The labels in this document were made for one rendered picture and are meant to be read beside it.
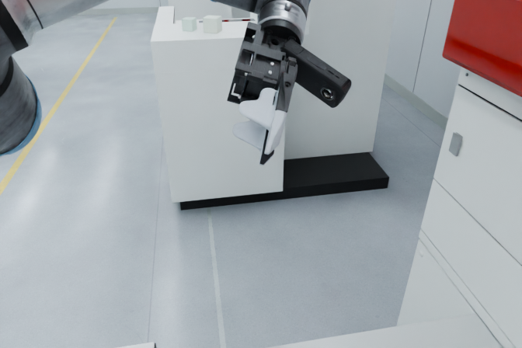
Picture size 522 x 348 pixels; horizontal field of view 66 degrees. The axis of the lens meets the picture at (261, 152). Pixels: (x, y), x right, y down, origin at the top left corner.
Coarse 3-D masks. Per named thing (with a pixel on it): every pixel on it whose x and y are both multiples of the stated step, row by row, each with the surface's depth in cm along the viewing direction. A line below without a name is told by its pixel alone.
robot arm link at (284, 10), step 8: (280, 0) 60; (264, 8) 61; (272, 8) 59; (280, 8) 59; (288, 8) 59; (296, 8) 60; (264, 16) 59; (272, 16) 58; (280, 16) 58; (288, 16) 58; (296, 16) 59; (304, 16) 61; (296, 24) 58; (304, 24) 61
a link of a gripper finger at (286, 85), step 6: (288, 72) 51; (294, 72) 52; (282, 78) 51; (288, 78) 50; (282, 84) 51; (288, 84) 50; (282, 90) 50; (288, 90) 50; (282, 96) 50; (288, 96) 50; (282, 102) 50; (288, 102) 49; (276, 108) 49; (282, 108) 49
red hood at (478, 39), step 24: (456, 0) 61; (480, 0) 56; (504, 0) 52; (456, 24) 62; (480, 24) 56; (504, 24) 52; (456, 48) 62; (480, 48) 57; (504, 48) 52; (480, 72) 57; (504, 72) 53
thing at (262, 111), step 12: (264, 96) 51; (276, 96) 52; (240, 108) 49; (252, 108) 50; (264, 108) 50; (252, 120) 49; (264, 120) 49; (276, 120) 49; (276, 132) 48; (276, 144) 49
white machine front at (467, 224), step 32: (480, 96) 65; (512, 96) 58; (448, 128) 74; (480, 128) 65; (512, 128) 59; (448, 160) 74; (480, 160) 66; (512, 160) 59; (448, 192) 75; (480, 192) 67; (512, 192) 60; (448, 224) 76; (480, 224) 68; (512, 224) 60; (448, 256) 77; (480, 256) 68; (512, 256) 61; (480, 288) 69; (512, 288) 62; (512, 320) 62
